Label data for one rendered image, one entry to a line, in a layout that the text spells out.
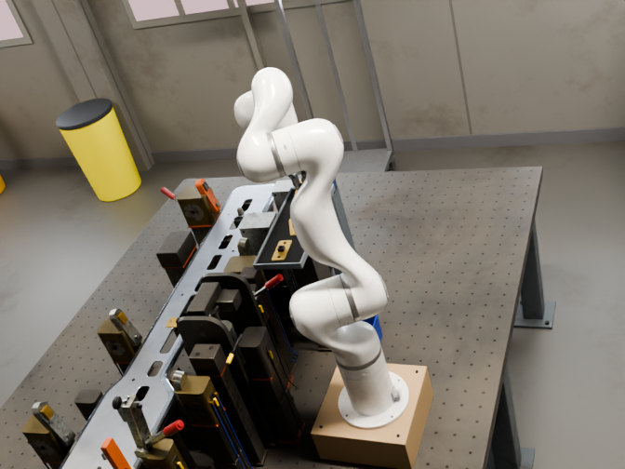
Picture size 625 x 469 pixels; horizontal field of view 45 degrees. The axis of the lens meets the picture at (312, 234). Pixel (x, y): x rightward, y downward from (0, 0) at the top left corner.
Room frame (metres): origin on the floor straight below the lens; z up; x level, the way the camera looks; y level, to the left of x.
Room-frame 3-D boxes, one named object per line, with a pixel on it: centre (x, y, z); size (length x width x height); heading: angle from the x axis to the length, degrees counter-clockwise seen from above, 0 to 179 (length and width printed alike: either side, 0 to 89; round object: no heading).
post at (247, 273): (1.73, 0.20, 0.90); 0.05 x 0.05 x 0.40; 65
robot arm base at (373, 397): (1.41, -0.02, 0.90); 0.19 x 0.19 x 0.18
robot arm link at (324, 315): (1.40, 0.01, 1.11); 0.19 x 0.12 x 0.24; 90
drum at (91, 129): (4.70, 1.16, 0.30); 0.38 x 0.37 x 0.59; 60
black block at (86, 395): (1.57, 0.72, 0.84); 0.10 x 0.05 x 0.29; 65
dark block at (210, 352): (1.44, 0.34, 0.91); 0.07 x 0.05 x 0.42; 65
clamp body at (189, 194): (2.35, 0.36, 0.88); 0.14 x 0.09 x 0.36; 65
